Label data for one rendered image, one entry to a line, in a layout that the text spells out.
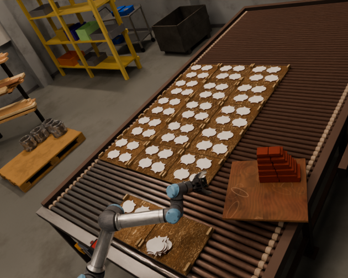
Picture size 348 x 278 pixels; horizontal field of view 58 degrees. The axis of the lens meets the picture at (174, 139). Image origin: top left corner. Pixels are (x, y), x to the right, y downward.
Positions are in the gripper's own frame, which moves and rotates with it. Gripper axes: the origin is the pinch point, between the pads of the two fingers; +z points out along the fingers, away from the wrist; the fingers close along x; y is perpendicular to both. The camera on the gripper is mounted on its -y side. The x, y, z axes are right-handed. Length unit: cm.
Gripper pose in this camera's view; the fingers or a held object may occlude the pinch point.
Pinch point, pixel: (207, 181)
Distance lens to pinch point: 207.0
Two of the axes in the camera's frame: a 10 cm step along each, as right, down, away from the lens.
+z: 7.3, -0.7, 6.8
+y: 6.5, -2.5, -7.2
